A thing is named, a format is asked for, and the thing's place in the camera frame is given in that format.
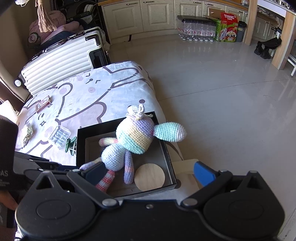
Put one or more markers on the hanging beige tassel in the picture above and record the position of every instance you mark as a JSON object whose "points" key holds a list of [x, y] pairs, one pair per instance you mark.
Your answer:
{"points": [[45, 22]]}

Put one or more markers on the green hair claw clip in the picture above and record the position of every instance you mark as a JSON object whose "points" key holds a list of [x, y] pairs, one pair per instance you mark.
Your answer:
{"points": [[71, 146]]}

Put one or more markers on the pack of water bottles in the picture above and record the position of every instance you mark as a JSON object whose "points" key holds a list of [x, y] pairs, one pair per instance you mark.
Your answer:
{"points": [[196, 28]]}

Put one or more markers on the dark grey trash bin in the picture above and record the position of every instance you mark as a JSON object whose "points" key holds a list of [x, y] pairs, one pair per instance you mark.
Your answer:
{"points": [[241, 31]]}

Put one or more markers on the black open gift box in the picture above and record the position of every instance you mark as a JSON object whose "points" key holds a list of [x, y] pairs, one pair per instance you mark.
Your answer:
{"points": [[88, 150]]}

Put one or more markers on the wooden table leg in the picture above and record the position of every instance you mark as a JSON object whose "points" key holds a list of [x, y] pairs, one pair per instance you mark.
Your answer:
{"points": [[288, 36]]}

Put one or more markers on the bear print blanket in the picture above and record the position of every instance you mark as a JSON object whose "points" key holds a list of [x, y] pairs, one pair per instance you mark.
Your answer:
{"points": [[89, 98]]}

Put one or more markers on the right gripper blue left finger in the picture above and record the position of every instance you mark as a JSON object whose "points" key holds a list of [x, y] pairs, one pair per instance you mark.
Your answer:
{"points": [[93, 172]]}

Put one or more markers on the black shoes on floor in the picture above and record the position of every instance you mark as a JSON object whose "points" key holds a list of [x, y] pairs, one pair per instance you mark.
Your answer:
{"points": [[262, 48]]}

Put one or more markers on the bag of rubber bands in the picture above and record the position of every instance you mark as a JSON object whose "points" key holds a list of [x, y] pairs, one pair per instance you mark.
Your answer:
{"points": [[27, 133]]}

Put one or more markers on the cream kitchen cabinets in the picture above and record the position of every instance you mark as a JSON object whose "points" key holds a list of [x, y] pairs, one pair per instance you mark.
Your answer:
{"points": [[128, 20]]}

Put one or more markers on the small brown card box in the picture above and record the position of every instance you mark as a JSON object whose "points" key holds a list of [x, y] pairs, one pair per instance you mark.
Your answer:
{"points": [[42, 104]]}

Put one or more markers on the red green snack box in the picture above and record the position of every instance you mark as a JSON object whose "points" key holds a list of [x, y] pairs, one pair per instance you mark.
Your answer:
{"points": [[227, 26]]}

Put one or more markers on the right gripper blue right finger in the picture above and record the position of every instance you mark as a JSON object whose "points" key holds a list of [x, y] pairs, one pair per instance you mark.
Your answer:
{"points": [[204, 174]]}

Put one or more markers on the round wooden coaster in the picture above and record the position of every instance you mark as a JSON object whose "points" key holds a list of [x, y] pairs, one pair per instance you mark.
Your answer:
{"points": [[149, 177]]}

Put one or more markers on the pastel crochet stuffed toy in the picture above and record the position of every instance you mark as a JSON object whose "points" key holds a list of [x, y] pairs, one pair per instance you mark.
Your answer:
{"points": [[133, 135]]}

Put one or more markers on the operator hand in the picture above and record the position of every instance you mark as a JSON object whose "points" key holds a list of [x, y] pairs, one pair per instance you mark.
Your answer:
{"points": [[7, 200]]}

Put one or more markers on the white ribbed suitcase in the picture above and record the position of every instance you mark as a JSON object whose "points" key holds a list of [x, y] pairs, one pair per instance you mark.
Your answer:
{"points": [[76, 54]]}

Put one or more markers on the clear plastic hair clip box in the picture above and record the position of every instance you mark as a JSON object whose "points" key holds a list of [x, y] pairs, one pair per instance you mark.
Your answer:
{"points": [[59, 136]]}

